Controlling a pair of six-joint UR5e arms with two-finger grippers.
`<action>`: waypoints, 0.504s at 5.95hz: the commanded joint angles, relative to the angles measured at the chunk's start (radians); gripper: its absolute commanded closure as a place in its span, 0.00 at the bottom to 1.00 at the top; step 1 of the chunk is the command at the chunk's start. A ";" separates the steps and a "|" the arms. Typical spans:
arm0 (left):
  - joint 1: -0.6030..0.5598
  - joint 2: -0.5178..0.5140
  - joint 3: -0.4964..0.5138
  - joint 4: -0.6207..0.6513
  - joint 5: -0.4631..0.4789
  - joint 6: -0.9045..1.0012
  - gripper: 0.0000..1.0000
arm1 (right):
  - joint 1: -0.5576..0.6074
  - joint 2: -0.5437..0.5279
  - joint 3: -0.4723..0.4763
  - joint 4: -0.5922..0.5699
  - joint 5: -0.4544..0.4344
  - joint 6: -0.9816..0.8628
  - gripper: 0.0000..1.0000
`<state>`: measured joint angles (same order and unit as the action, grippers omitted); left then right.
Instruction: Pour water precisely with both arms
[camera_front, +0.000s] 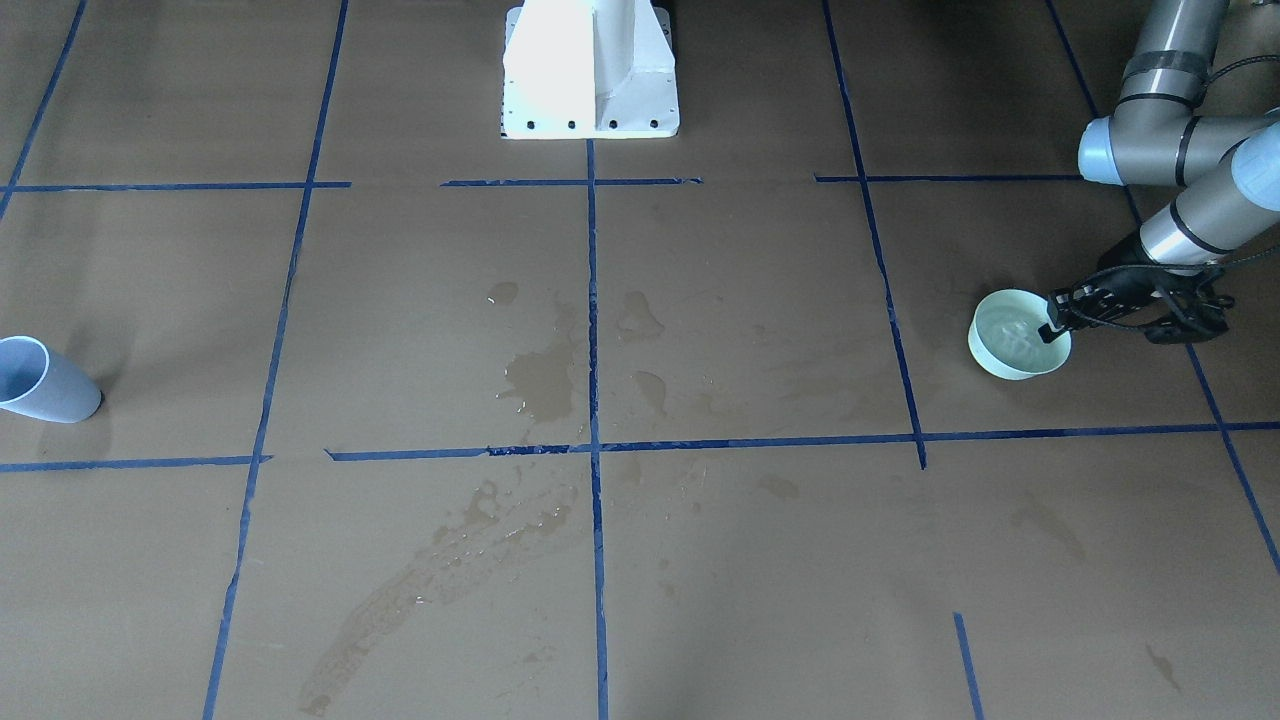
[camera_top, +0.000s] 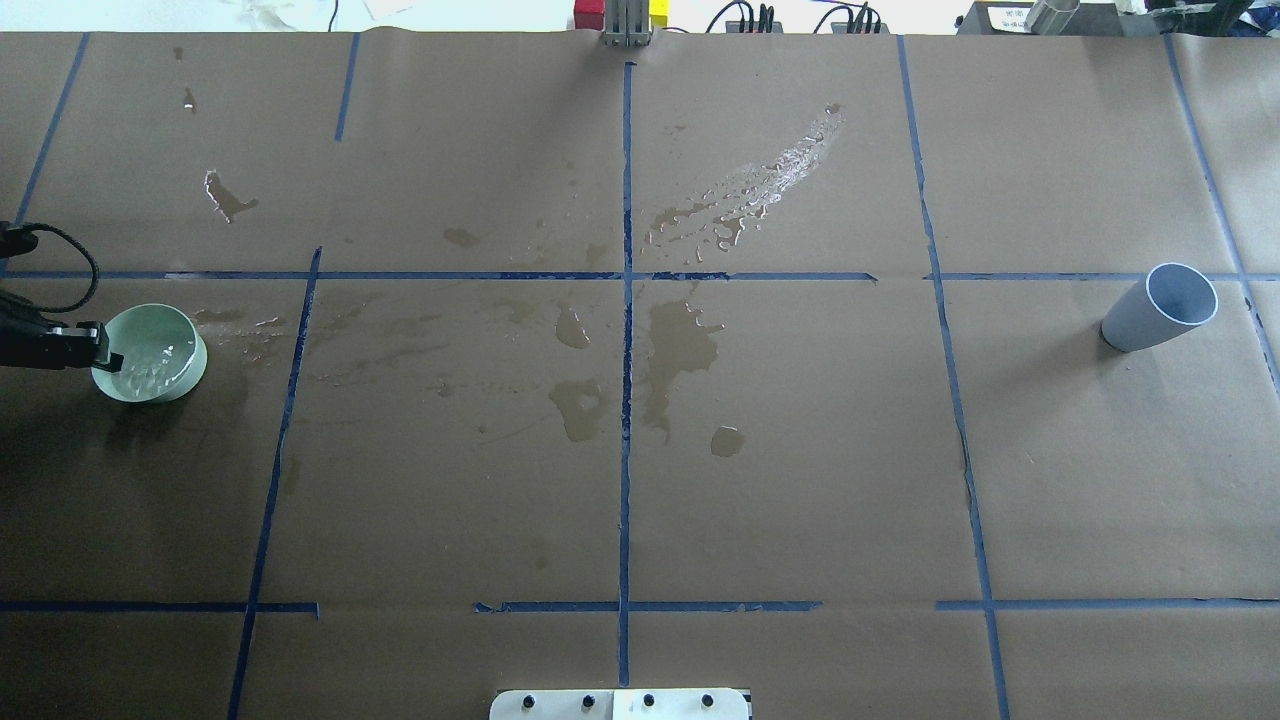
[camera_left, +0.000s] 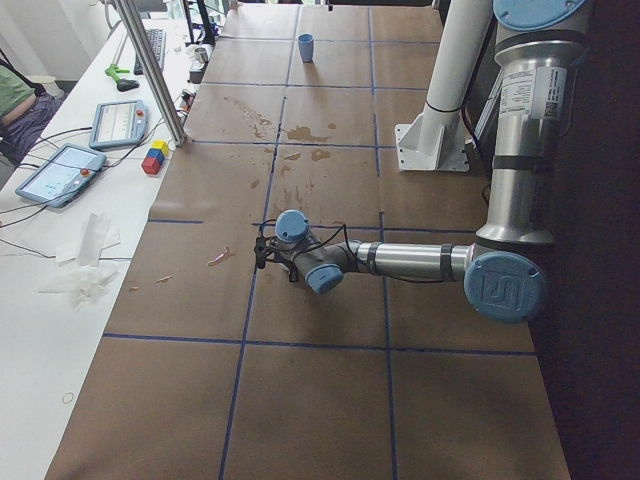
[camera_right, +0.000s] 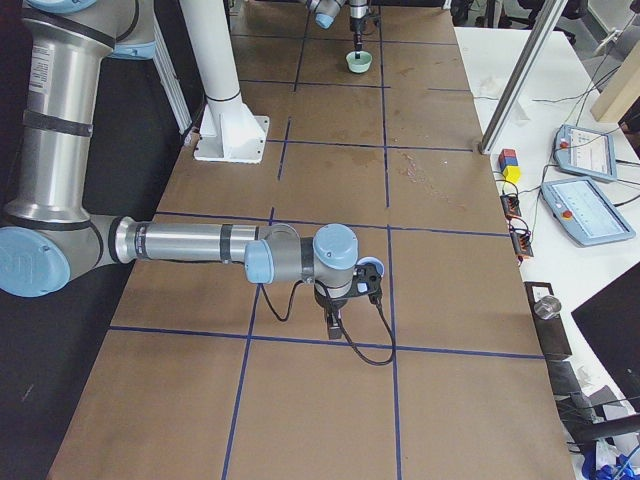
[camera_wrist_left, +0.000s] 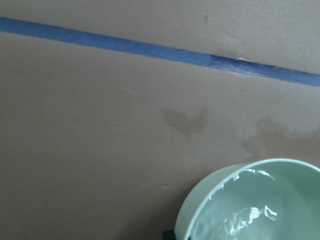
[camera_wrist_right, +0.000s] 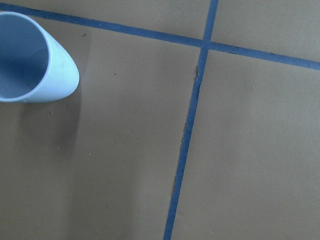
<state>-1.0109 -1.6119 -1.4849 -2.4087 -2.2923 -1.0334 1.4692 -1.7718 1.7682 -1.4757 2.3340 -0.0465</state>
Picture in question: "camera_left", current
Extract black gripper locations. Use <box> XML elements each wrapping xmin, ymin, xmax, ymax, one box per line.
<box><xmin>254</xmin><ymin>234</ymin><xmax>299</xmax><ymax>283</ymax></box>

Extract light blue cup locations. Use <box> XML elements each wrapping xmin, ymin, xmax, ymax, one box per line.
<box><xmin>297</xmin><ymin>33</ymin><xmax>314</xmax><ymax>63</ymax></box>

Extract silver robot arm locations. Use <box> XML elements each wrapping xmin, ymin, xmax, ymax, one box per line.
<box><xmin>254</xmin><ymin>1</ymin><xmax>593</xmax><ymax>324</ymax></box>

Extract red blue yellow blocks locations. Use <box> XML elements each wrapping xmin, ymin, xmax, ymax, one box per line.
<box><xmin>141</xmin><ymin>140</ymin><xmax>170</xmax><ymax>175</ymax></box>

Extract crumpled white tissue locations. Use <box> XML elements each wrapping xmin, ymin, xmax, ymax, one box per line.
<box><xmin>37</xmin><ymin>213</ymin><xmax>120</xmax><ymax>310</ymax></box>

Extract far teach pendant tablet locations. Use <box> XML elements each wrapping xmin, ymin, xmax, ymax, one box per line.
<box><xmin>89</xmin><ymin>100</ymin><xmax>147</xmax><ymax>151</ymax></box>

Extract teach pendant tablet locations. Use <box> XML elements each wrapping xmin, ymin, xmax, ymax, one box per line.
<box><xmin>89</xmin><ymin>100</ymin><xmax>147</xmax><ymax>151</ymax></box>
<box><xmin>15</xmin><ymin>144</ymin><xmax>107</xmax><ymax>208</ymax></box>

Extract small metal cup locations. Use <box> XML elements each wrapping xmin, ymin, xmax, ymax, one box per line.
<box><xmin>194</xmin><ymin>47</ymin><xmax>209</xmax><ymax>64</ymax></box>

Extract near teach pendant tablet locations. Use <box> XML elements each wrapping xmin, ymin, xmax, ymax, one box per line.
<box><xmin>15</xmin><ymin>144</ymin><xmax>107</xmax><ymax>208</ymax></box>

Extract black keyboard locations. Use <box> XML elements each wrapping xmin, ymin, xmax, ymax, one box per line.
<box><xmin>133</xmin><ymin>28</ymin><xmax>166</xmax><ymax>76</ymax></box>

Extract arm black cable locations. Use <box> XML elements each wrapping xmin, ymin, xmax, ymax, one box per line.
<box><xmin>257</xmin><ymin>222</ymin><xmax>451</xmax><ymax>284</ymax></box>

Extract aluminium frame post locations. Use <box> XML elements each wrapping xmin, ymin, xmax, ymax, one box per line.
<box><xmin>114</xmin><ymin>0</ymin><xmax>187</xmax><ymax>147</ymax></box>

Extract white pedestal column base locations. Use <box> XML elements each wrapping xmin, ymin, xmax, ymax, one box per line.
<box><xmin>395</xmin><ymin>0</ymin><xmax>493</xmax><ymax>172</ymax></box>

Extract green handled tool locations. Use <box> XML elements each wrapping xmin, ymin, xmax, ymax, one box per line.
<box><xmin>105</xmin><ymin>64</ymin><xmax>139</xmax><ymax>92</ymax></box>

